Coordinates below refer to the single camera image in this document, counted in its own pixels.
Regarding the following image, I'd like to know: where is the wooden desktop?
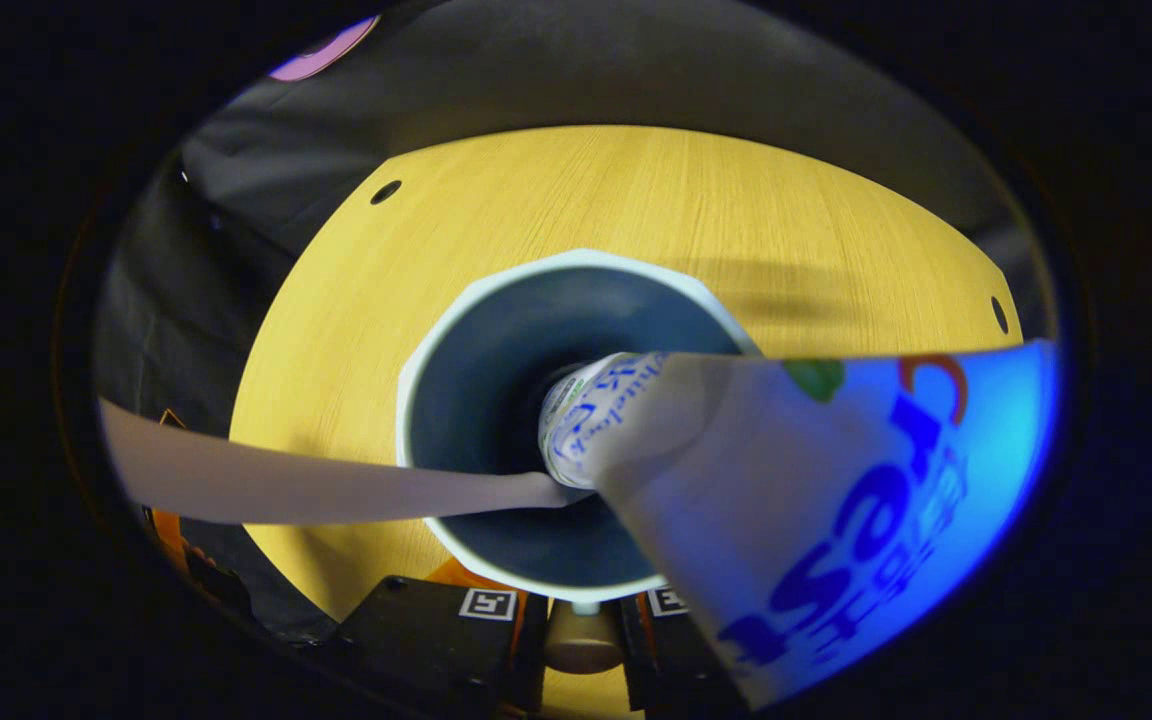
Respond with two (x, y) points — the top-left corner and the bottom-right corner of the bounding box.
(229, 125), (1025, 720)

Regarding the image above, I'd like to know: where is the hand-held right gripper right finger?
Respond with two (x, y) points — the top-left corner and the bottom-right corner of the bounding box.
(621, 585), (747, 716)

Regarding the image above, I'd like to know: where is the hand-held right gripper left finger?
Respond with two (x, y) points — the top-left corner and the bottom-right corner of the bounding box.
(336, 558), (549, 720)

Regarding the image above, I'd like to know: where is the light blue cup wooden handle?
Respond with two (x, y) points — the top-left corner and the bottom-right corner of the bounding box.
(396, 248), (767, 676)

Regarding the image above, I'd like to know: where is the white blue toothpaste tube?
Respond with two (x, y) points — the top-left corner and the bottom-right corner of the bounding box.
(538, 340), (1062, 711)

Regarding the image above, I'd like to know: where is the pale pink toothbrush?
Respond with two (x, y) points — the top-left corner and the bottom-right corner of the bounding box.
(99, 398), (592, 526)

